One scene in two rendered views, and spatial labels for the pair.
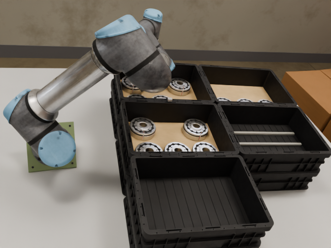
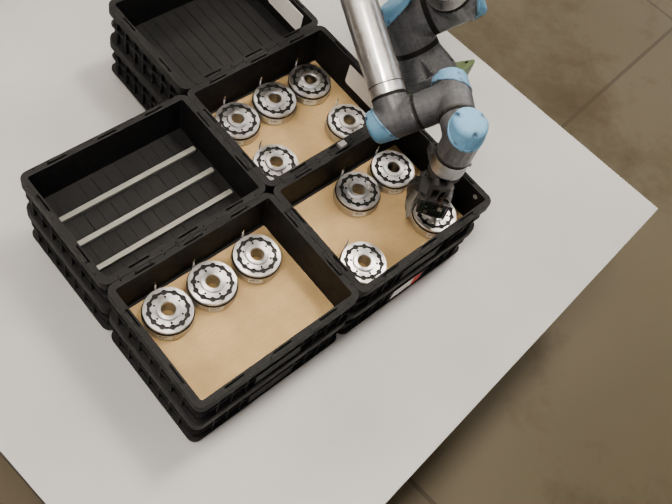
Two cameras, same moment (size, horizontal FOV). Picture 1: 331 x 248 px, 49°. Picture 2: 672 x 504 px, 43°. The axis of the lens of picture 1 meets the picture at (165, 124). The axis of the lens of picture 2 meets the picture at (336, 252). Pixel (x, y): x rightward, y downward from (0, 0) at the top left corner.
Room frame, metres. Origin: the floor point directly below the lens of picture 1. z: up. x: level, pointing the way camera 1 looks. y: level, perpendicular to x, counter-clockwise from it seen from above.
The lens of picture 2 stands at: (2.14, -0.67, 2.40)
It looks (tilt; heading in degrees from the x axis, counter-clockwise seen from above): 59 degrees down; 140
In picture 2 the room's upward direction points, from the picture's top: 23 degrees clockwise
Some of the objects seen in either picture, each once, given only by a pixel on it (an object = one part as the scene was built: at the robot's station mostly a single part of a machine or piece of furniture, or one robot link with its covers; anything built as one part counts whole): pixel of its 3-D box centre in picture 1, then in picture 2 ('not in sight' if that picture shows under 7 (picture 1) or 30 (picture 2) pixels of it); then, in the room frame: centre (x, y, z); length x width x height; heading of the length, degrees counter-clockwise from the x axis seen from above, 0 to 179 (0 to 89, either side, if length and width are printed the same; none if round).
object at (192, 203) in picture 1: (194, 201); (214, 31); (0.78, -0.15, 0.87); 0.40 x 0.30 x 0.11; 111
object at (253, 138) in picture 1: (267, 138); (146, 199); (1.21, -0.42, 0.87); 0.40 x 0.30 x 0.11; 111
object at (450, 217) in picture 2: (132, 82); (434, 212); (1.38, 0.19, 0.86); 0.10 x 0.10 x 0.01
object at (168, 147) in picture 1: (178, 151); (274, 99); (1.00, -0.07, 0.86); 0.10 x 0.10 x 0.01
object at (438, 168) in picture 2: not in sight; (451, 161); (1.38, 0.15, 1.07); 0.08 x 0.08 x 0.05
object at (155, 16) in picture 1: (151, 24); (462, 136); (1.37, 0.15, 1.15); 0.09 x 0.08 x 0.11; 165
